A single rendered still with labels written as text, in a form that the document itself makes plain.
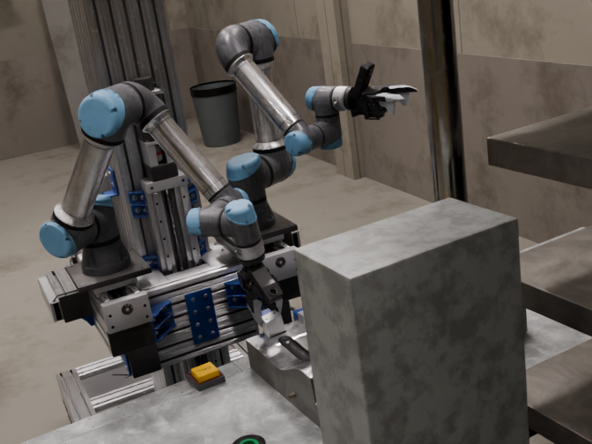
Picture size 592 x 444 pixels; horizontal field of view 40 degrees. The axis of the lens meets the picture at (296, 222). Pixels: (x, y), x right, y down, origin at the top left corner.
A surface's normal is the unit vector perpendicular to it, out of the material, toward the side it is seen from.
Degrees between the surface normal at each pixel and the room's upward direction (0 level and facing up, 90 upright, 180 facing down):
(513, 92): 90
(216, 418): 0
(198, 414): 0
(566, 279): 0
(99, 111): 84
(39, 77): 90
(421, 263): 90
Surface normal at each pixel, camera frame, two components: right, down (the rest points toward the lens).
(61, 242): -0.42, 0.45
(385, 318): 0.48, 0.22
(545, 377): -0.14, -0.94
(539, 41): -0.90, 0.25
